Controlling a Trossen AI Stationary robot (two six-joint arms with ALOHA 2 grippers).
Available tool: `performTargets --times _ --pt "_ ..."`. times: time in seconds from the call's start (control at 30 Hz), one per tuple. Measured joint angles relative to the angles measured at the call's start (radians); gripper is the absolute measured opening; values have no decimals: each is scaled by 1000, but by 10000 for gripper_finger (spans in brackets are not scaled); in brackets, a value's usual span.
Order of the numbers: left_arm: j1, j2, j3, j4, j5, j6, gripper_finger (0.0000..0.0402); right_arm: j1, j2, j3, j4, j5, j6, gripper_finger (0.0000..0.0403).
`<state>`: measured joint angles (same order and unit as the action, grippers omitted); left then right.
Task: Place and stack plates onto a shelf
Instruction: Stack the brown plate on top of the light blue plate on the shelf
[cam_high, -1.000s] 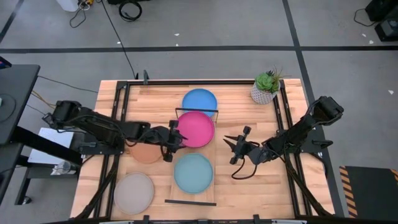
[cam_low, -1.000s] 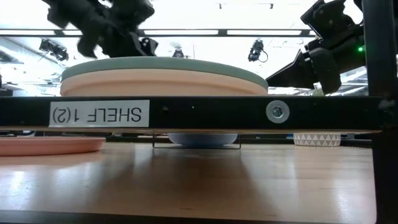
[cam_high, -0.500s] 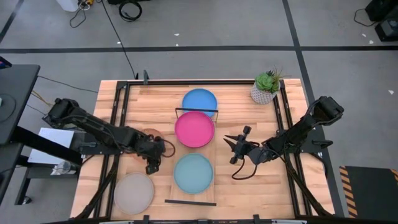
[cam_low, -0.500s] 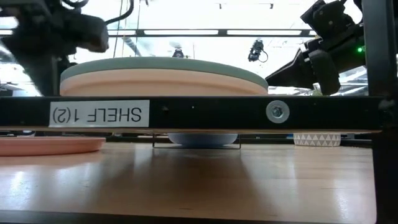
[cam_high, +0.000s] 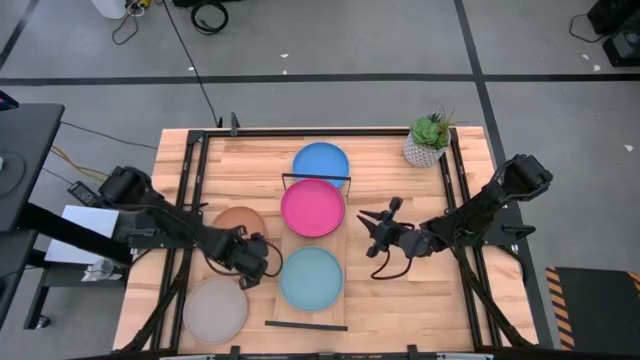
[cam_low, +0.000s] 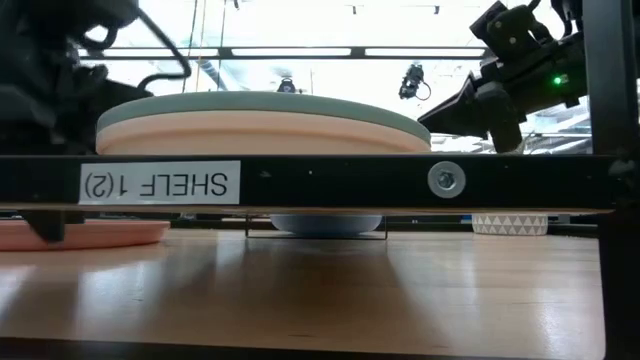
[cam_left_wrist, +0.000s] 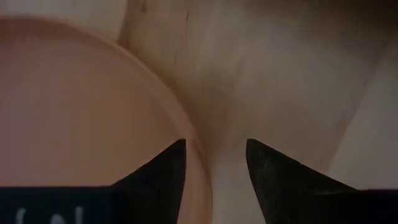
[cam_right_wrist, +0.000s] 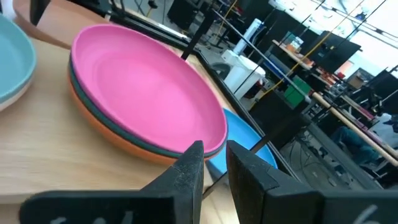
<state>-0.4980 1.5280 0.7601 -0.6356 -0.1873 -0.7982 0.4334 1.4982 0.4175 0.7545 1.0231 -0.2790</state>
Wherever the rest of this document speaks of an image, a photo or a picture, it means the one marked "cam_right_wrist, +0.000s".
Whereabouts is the small black box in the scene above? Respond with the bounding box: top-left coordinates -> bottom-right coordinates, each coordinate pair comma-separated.
167,0 -> 200,30

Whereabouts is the light blue plate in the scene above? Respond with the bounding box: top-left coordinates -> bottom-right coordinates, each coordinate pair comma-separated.
0,14 -> 37,105

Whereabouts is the green bin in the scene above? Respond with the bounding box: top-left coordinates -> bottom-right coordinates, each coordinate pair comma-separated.
283,76 -> 312,108

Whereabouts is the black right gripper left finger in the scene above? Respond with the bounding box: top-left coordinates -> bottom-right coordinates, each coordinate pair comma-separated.
19,140 -> 205,224

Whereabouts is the pink plate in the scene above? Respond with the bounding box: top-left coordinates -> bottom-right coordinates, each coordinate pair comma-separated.
70,23 -> 229,159

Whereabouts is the dark green plate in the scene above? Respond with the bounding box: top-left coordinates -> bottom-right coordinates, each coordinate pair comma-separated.
68,58 -> 228,160

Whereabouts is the white trash bin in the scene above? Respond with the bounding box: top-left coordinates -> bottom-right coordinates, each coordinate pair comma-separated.
221,49 -> 267,101

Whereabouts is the seated person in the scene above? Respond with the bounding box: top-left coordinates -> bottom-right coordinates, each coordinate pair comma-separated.
331,113 -> 398,166

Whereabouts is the yellow pole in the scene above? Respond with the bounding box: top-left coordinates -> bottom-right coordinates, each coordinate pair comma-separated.
257,0 -> 365,101

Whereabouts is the black shelf rail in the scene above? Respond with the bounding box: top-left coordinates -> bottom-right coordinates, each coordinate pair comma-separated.
0,30 -> 240,224

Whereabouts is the black computer case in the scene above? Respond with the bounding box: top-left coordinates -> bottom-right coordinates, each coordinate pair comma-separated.
248,90 -> 312,150

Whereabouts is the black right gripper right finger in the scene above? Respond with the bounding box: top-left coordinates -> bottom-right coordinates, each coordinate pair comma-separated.
226,139 -> 398,224

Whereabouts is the black monitor on stand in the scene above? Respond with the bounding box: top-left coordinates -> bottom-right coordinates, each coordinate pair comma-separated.
303,30 -> 362,75

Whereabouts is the cream plate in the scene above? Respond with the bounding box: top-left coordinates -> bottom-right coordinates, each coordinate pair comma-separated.
0,77 -> 35,113

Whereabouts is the white tower appliance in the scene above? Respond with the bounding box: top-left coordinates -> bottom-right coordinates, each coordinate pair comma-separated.
232,17 -> 264,56

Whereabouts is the orange plate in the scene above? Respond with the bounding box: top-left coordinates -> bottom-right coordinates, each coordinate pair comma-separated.
67,73 -> 206,166

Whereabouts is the long wooden table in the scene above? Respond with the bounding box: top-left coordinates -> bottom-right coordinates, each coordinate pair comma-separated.
310,91 -> 398,169

